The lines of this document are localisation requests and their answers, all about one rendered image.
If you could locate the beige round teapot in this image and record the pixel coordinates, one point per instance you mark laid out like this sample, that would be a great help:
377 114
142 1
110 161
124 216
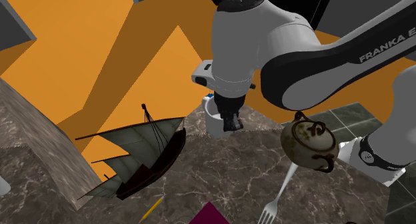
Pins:
307 142

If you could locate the white mug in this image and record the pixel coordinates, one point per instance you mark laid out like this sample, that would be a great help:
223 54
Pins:
213 121

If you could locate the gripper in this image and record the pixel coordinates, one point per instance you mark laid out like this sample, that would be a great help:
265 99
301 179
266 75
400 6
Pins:
228 103

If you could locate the yellow pencil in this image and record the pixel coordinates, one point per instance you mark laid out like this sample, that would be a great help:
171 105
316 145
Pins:
151 210

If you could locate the magenta flat block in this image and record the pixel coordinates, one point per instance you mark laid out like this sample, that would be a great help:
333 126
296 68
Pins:
209 215

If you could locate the small blue object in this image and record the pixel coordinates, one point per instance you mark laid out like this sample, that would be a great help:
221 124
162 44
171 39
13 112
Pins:
210 95

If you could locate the silver fork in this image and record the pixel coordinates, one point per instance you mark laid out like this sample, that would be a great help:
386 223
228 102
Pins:
276 200

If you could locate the model sailing ship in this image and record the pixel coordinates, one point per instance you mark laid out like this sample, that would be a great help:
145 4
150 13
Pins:
143 145

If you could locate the white rounded object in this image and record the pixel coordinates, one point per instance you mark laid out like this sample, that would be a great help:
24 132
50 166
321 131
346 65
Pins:
3 186

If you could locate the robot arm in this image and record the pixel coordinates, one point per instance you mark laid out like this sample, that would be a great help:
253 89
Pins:
247 44

